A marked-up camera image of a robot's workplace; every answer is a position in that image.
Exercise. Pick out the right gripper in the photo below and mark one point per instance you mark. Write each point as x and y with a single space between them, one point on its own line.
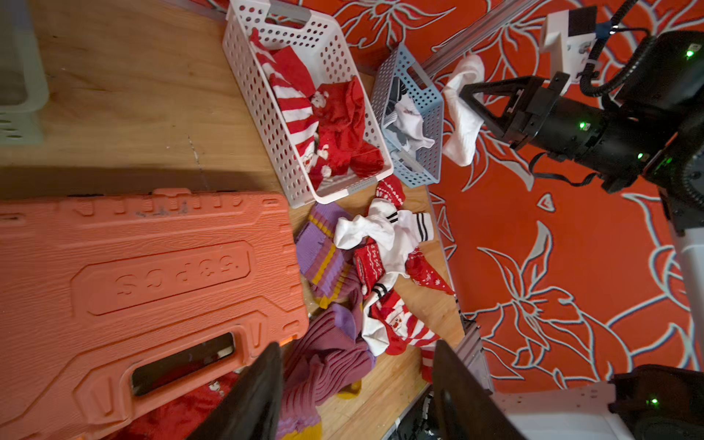
650 125

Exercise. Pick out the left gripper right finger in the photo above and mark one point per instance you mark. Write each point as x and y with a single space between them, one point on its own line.
463 409

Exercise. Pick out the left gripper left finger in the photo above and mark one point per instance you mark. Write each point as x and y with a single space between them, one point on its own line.
252 409

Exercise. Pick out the plain white ankle sock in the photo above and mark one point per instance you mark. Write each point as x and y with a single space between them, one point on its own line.
461 146

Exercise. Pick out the white black grip sock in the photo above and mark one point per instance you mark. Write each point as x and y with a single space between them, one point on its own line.
402 122

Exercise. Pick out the red christmas sock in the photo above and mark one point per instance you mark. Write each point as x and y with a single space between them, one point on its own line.
341 113

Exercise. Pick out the white sock black stripes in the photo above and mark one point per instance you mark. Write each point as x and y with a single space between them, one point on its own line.
381 290

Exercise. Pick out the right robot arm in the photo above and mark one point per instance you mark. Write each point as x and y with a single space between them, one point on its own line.
568 284

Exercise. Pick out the blue plastic basket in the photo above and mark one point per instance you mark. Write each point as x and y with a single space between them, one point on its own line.
402 76

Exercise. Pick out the white plastic basket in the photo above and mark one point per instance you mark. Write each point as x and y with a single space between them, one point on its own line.
318 41

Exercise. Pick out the green plastic basket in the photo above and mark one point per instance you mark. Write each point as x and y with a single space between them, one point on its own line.
24 87

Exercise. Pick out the red crumpled sock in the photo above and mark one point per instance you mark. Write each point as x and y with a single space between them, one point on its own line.
180 417

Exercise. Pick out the purple ribbed sock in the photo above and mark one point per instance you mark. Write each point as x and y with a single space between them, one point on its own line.
329 359

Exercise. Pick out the red white striped santa sock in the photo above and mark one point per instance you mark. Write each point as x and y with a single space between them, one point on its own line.
391 327

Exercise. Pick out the red snowflake sock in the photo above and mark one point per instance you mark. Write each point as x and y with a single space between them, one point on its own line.
424 274

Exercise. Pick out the purple yellow striped sock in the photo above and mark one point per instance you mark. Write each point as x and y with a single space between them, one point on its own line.
329 270

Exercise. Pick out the white black striped crew sock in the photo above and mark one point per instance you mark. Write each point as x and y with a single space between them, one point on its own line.
397 233

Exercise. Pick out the orange plastic tool case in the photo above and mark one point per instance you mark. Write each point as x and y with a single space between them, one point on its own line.
114 306

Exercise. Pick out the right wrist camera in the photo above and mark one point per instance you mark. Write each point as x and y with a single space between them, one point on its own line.
567 36

